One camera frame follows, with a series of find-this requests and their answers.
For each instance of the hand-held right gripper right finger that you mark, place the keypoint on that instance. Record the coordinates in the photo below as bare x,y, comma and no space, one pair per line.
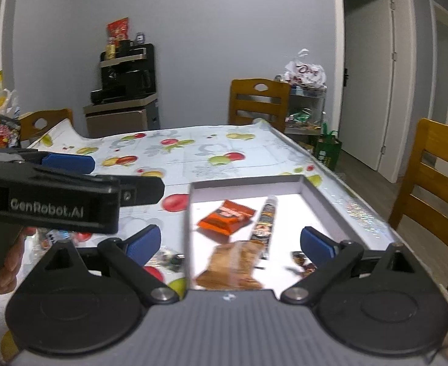
315,244

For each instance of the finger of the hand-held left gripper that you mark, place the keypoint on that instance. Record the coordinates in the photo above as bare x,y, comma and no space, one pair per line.
142,190
69,163

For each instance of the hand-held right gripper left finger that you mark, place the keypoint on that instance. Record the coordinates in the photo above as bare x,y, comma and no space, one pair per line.
144,244

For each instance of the dark candy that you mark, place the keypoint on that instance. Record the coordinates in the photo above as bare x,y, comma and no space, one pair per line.
170,259
300,260

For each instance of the black white stick snack packet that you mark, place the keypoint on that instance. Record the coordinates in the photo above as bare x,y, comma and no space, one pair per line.
265,223

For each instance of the orange snack packet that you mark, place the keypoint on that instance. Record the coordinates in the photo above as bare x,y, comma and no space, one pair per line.
226,219

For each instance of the golden brown pastry packet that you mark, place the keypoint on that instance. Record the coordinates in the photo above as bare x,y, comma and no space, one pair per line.
231,267

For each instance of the grey cardboard box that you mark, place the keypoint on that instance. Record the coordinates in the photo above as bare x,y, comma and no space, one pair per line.
247,183

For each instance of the person's left hand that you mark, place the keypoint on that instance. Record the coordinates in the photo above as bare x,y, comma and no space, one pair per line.
12,270

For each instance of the clear nut packet blue label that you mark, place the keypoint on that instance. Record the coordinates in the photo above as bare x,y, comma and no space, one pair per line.
54,236

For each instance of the wooden chair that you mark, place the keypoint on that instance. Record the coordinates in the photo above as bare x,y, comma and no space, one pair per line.
260,101
44,122
430,183

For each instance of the beige cabinet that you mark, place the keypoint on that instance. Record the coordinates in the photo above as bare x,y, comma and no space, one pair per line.
121,118

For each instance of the fruit print tablecloth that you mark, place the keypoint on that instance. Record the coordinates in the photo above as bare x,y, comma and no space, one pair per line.
208,160

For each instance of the green shopping bag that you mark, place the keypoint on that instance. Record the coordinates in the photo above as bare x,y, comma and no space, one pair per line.
327,150

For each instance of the black coffee machine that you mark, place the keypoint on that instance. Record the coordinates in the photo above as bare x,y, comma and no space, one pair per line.
126,72

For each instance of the yellow bottle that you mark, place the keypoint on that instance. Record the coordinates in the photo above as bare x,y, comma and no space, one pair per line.
112,48

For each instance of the metal shelf cart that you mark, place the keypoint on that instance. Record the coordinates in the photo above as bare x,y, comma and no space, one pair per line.
306,108

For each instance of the red snack bag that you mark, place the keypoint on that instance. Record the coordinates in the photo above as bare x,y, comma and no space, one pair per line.
118,28

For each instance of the white door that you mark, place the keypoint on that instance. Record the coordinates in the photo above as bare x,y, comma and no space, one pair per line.
367,84

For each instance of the white plastic bag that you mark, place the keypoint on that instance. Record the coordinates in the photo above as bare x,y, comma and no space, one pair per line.
306,70

